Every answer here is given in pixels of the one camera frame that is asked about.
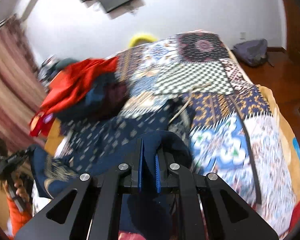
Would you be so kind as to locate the person's left forearm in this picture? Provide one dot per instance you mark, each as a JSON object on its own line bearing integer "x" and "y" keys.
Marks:
{"x": 17, "y": 220}

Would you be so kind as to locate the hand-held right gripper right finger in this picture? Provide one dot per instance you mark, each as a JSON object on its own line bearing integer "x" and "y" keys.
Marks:
{"x": 158, "y": 172}

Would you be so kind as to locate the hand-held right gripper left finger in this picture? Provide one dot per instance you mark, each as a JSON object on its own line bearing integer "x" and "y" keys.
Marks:
{"x": 140, "y": 170}

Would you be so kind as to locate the dark green bag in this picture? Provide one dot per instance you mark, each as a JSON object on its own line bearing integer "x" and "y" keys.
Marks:
{"x": 66, "y": 63}

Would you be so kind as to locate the wooden wardrobe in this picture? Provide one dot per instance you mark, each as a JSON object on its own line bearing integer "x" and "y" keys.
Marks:
{"x": 297, "y": 55}

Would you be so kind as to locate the navy patterned hooded jacket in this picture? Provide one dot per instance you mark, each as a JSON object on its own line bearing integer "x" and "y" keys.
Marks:
{"x": 102, "y": 135}

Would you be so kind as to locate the person's left hand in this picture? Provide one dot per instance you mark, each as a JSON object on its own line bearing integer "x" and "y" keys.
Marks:
{"x": 21, "y": 192}

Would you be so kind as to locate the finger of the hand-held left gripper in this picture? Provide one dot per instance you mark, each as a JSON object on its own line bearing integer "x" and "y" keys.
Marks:
{"x": 22, "y": 155}

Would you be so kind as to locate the navy folded garment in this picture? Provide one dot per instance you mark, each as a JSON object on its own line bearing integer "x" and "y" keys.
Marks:
{"x": 95, "y": 97}

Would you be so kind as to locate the tan blanket with blue print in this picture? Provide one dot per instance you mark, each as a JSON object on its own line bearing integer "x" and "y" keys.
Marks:
{"x": 287, "y": 142}

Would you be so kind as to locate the pile of mixed clothes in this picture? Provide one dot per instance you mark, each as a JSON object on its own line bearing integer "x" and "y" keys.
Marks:
{"x": 46, "y": 66}

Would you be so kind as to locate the maroon folded garment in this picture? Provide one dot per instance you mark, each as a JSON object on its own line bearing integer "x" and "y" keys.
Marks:
{"x": 115, "y": 92}

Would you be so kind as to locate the grey backpack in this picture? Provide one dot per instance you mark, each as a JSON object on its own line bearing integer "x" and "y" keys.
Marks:
{"x": 252, "y": 51}

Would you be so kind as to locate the yellow round object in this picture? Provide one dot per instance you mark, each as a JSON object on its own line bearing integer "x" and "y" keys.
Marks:
{"x": 140, "y": 38}

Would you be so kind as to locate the red folded garment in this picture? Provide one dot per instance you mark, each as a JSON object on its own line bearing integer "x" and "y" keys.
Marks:
{"x": 77, "y": 80}

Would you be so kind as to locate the white wall socket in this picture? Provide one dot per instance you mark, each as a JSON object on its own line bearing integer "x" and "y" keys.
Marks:
{"x": 243, "y": 35}

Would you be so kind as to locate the patchwork bedspread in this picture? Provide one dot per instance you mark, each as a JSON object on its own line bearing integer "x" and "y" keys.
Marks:
{"x": 215, "y": 85}

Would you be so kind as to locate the striped brown curtain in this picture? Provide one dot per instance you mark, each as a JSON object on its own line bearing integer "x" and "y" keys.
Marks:
{"x": 10, "y": 85}

